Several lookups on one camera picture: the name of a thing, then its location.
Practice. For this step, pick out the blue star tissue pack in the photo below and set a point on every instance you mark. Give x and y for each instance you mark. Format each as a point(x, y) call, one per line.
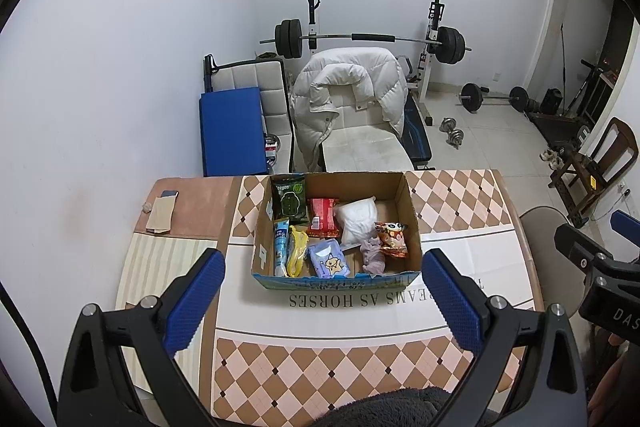
point(327, 262)

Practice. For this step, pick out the olive green bag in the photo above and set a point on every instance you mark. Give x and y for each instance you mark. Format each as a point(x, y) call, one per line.
point(266, 55)

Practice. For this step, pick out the short barbell with black plates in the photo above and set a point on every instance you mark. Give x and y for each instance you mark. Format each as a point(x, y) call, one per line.
point(471, 97)

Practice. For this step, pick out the black exercise platform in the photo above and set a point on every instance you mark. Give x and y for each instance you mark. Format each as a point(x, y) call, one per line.
point(560, 127)

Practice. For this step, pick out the yellow snack packet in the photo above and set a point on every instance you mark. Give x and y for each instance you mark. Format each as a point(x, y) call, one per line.
point(297, 252)

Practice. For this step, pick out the orange snack packet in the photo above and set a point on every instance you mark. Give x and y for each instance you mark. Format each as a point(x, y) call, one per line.
point(392, 239)

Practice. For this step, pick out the purple grey cloth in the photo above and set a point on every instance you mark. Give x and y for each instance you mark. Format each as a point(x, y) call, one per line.
point(372, 257)

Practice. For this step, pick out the diamond pattern tablecloth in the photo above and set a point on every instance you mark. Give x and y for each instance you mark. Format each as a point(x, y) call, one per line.
point(350, 357)

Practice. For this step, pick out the small red white box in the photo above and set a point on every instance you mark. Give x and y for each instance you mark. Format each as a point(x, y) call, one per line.
point(271, 149)

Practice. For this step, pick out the blue folded mat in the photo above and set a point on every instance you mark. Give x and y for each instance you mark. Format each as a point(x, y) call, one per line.
point(232, 132)

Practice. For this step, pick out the green snack packet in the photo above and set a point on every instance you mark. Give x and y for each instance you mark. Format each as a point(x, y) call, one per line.
point(290, 202)

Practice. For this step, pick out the dark wooden chair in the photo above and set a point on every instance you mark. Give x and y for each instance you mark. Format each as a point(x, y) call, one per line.
point(617, 142)

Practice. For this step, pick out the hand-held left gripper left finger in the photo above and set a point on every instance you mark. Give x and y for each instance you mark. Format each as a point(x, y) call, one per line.
point(192, 302)

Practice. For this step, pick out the white shoe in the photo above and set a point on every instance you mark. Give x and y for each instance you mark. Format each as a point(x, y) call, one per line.
point(555, 162)
point(546, 154)

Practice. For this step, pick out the black weight bench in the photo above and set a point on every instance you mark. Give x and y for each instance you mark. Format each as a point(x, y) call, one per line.
point(417, 137)

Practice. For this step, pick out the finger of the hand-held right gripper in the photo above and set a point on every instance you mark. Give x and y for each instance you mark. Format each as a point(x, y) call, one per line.
point(575, 244)
point(627, 229)

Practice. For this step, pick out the black pole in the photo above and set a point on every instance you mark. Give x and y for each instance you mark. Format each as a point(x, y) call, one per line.
point(565, 67)

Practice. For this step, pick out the brown cardboard piece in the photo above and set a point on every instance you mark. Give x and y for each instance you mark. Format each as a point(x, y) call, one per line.
point(161, 214)

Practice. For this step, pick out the white bench press rack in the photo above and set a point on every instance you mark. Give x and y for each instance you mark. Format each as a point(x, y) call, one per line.
point(424, 72)

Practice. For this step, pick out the red snack packet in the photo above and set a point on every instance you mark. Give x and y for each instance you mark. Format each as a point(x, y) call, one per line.
point(322, 217)

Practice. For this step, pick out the white plastic bag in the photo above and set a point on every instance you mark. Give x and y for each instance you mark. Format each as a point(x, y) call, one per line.
point(355, 222)

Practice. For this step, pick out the dark blue phone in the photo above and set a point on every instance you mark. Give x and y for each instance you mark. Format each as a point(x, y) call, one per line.
point(170, 194)

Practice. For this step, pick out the beige upholstered chair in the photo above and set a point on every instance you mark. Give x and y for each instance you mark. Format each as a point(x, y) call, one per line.
point(365, 152)

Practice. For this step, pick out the blue white tube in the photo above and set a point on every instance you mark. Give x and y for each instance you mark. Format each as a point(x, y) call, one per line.
point(281, 247)

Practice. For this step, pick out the dark grey fleece garment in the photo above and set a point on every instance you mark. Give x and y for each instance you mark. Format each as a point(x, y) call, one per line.
point(410, 407)

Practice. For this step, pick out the beige padded folding chair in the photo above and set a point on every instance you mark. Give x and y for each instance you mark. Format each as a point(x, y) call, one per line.
point(260, 82)

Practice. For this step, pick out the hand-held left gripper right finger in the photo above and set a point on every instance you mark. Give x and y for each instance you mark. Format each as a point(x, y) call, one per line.
point(450, 302)

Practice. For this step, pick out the cardboard box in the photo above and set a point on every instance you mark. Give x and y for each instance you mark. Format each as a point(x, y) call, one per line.
point(330, 283)

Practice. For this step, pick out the person's right hand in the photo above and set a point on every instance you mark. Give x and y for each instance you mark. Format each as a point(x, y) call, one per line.
point(617, 392)

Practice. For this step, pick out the white down jacket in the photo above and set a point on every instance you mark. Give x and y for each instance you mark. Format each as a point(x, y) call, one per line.
point(345, 92)

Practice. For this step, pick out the black speaker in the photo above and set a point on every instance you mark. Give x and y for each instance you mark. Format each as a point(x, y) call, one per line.
point(552, 102)

